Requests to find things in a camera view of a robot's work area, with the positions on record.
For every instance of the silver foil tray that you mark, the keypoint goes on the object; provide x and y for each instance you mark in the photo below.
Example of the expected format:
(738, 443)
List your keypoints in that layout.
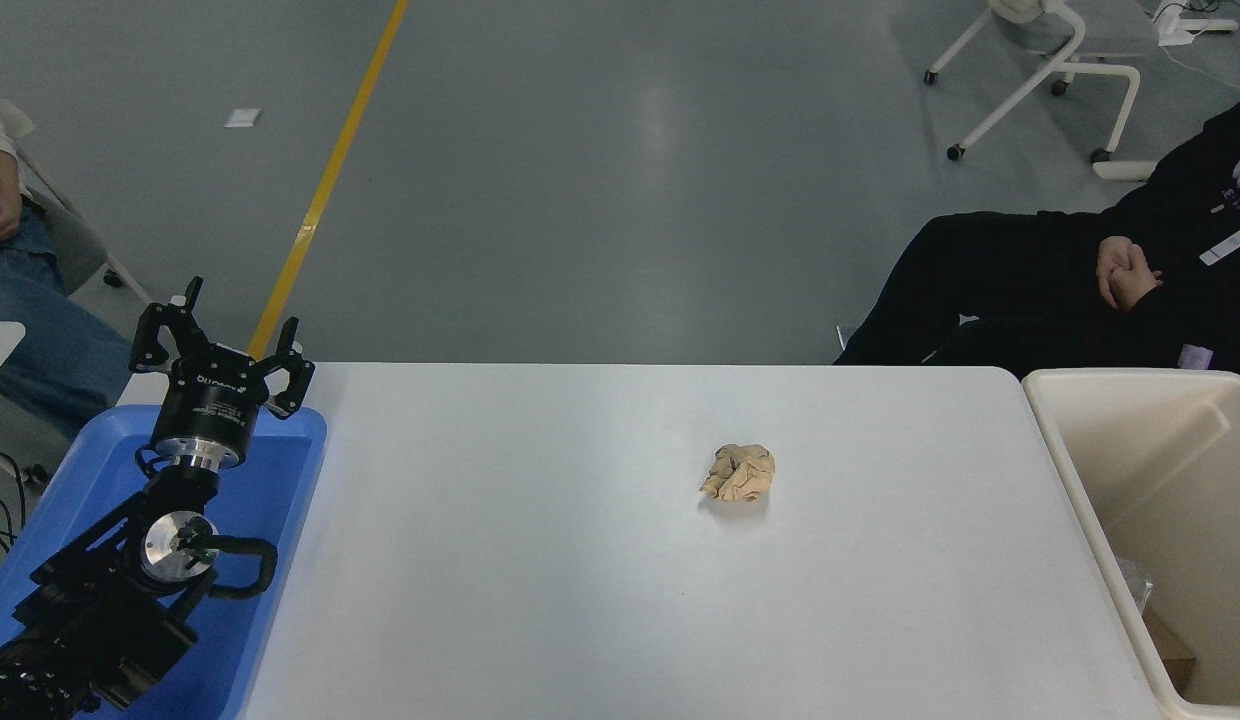
(1135, 585)

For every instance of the large pale plastic bin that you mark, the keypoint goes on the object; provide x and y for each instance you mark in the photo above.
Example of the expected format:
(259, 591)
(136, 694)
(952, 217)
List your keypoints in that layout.
(1100, 440)

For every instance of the white paper scrap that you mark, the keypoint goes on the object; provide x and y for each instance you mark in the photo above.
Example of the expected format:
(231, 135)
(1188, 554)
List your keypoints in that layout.
(243, 117)

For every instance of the crumpled tan paper ball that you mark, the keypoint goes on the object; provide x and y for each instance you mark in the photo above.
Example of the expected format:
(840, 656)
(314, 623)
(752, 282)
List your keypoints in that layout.
(740, 473)

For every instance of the white wheeled chair base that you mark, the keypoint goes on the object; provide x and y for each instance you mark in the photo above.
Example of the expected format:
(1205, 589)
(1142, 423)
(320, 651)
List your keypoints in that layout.
(1050, 70)

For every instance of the grey chair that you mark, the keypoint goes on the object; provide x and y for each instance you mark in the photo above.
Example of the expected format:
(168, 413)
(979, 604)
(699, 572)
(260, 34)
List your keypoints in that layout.
(70, 240)

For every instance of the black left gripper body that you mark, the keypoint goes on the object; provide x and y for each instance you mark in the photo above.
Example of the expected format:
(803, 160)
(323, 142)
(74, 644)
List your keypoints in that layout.
(208, 405)

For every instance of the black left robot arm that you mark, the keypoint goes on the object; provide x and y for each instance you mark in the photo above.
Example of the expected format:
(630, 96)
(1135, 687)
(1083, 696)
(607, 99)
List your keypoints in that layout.
(100, 610)

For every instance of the blue plastic tray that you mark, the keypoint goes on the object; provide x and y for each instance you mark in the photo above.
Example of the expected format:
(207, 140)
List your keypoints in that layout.
(270, 480)

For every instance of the person's hand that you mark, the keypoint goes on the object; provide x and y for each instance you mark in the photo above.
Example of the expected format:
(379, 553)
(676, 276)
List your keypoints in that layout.
(0, 195)
(1118, 262)
(1138, 290)

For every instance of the white power strip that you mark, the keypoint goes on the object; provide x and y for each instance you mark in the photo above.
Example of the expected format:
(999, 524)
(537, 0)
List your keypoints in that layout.
(1195, 28)

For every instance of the seated person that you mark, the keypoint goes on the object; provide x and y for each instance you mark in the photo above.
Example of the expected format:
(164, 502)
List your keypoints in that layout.
(40, 340)
(980, 270)

